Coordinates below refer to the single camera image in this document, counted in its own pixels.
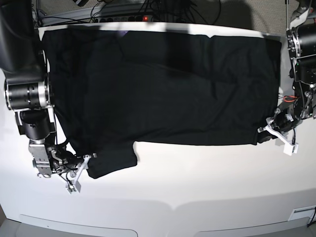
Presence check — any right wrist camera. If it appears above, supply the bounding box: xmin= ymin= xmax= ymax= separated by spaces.
xmin=65 ymin=182 xmax=81 ymax=194

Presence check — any white power strip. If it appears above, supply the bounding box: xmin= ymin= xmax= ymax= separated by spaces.
xmin=92 ymin=14 xmax=153 ymax=23

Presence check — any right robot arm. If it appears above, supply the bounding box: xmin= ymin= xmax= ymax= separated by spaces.
xmin=0 ymin=0 xmax=96 ymax=193

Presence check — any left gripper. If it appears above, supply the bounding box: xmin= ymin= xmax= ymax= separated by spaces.
xmin=273 ymin=108 xmax=300 ymax=133

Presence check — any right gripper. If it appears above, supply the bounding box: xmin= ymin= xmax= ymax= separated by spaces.
xmin=49 ymin=147 xmax=97 ymax=185

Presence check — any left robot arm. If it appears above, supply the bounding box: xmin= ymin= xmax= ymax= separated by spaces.
xmin=273 ymin=0 xmax=316 ymax=133

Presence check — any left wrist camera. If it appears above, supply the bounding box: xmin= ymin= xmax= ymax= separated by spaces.
xmin=283 ymin=143 xmax=299 ymax=156

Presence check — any black T-shirt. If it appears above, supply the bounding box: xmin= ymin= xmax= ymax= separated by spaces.
xmin=42 ymin=27 xmax=281 ymax=179

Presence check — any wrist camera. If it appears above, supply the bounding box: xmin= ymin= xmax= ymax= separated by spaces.
xmin=65 ymin=182 xmax=81 ymax=194
xmin=283 ymin=143 xmax=299 ymax=156

